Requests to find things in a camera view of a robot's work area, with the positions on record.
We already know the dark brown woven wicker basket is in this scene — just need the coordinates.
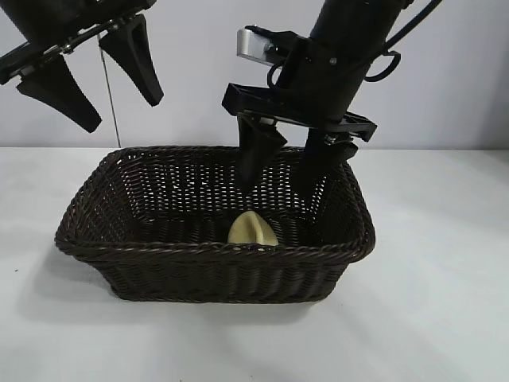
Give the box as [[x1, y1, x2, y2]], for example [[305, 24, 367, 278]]
[[53, 145, 378, 306]]

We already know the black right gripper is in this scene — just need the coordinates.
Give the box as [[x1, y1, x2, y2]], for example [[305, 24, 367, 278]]
[[222, 0, 402, 208]]

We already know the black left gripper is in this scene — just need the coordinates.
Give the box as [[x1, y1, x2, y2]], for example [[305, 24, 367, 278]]
[[0, 0, 165, 134]]

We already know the pale yellow egg yolk pastry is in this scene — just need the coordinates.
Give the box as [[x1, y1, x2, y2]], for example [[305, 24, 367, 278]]
[[227, 210, 279, 248]]

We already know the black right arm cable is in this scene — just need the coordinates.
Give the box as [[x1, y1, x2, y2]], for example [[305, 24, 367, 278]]
[[364, 0, 443, 84]]

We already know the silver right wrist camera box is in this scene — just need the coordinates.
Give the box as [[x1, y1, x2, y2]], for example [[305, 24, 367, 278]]
[[237, 25, 309, 68]]

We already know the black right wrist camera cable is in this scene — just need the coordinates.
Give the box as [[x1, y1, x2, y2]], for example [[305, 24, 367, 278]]
[[266, 59, 288, 88]]

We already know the thin grey partition joint strip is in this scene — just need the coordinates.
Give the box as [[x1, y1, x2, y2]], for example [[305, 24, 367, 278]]
[[101, 47, 122, 147]]

